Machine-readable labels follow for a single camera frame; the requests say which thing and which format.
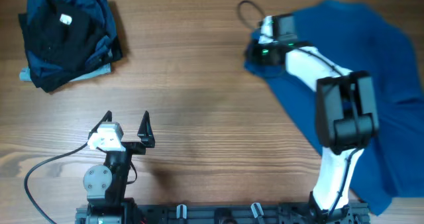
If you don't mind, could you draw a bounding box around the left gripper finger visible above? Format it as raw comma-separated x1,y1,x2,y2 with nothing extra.
137,111,155,143
88,111,112,138

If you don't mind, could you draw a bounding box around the blue t-shirt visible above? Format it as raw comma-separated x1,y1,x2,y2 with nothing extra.
244,0,423,215

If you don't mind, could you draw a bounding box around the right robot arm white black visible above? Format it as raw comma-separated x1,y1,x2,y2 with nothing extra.
245,39,379,223

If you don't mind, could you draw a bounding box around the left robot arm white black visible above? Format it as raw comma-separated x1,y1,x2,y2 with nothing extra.
75,111,155,224

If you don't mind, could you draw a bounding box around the black folded garment on pile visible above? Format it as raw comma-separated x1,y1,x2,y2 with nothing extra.
18,0,123,93

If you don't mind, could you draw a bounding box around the light grey folded garment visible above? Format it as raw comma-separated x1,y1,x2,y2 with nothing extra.
19,64,112,82

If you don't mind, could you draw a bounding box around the dark blue folded garment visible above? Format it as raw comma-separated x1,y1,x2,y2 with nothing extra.
23,0,122,69

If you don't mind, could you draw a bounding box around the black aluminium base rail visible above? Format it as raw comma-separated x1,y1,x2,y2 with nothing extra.
75,201,370,224

